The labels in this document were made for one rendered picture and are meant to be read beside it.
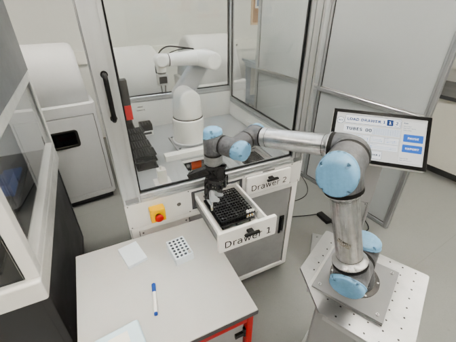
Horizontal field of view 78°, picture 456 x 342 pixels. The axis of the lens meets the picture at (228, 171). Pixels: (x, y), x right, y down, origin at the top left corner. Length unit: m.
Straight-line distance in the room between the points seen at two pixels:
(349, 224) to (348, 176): 0.19
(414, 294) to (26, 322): 1.57
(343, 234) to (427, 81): 1.69
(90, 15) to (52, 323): 1.24
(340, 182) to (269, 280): 1.51
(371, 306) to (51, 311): 1.28
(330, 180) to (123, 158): 0.83
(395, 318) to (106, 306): 1.08
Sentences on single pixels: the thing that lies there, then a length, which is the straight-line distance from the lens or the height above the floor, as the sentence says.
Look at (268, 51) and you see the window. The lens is 1.38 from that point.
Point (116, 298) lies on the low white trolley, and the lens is 1.29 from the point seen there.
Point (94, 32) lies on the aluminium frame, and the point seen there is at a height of 1.67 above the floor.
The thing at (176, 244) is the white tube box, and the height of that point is 0.79.
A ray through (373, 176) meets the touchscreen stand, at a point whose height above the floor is 0.82.
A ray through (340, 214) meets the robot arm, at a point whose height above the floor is 1.21.
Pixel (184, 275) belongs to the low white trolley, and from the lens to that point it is 1.29.
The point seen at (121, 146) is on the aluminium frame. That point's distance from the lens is 1.24.
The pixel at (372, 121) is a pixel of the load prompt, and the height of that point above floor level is 1.15.
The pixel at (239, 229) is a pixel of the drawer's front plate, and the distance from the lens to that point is 1.23.
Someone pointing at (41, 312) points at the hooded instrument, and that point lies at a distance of 1.51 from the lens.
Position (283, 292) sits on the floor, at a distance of 2.19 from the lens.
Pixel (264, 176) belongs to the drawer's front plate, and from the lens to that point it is 1.58.
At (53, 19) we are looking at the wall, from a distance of 4.24.
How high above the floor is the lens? 1.76
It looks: 31 degrees down
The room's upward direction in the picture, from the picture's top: straight up
